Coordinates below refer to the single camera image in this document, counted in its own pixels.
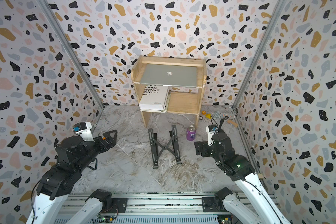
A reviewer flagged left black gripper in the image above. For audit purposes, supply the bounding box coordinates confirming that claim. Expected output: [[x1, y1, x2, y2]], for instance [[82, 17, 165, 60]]
[[75, 128, 118, 174]]

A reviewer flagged silver laptop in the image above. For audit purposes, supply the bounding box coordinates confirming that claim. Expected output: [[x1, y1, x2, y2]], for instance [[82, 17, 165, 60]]
[[140, 64, 197, 88]]

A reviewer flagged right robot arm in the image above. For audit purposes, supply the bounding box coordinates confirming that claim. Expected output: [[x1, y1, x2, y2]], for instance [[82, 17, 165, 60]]
[[194, 133, 289, 224]]

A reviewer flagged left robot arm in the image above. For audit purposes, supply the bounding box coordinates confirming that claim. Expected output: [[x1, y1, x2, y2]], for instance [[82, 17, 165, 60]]
[[27, 129, 118, 224]]

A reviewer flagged black laptop stand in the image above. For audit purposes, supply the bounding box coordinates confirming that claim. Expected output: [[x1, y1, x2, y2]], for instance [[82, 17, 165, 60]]
[[148, 125, 182, 169]]

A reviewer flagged purple soda can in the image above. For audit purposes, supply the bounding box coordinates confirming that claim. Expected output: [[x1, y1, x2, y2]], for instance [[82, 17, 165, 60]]
[[186, 125, 197, 141]]

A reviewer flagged black microphone on stand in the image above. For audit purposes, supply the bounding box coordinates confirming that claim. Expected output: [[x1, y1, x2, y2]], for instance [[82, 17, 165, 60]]
[[211, 111, 229, 132]]

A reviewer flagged white book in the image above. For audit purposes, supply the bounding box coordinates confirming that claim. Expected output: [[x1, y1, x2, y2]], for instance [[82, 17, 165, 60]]
[[139, 85, 169, 113]]

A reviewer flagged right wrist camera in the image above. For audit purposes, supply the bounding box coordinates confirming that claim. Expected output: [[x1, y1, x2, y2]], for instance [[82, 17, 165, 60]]
[[206, 125, 220, 146]]

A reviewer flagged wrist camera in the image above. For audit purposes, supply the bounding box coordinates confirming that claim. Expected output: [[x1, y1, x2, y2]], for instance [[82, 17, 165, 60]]
[[206, 125, 220, 146], [73, 122, 94, 141]]

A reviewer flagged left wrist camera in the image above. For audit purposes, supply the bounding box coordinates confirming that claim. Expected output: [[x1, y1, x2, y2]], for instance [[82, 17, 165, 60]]
[[73, 122, 94, 141]]

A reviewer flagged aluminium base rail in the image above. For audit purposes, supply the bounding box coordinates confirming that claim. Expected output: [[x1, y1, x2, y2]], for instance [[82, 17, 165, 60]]
[[49, 191, 281, 224]]

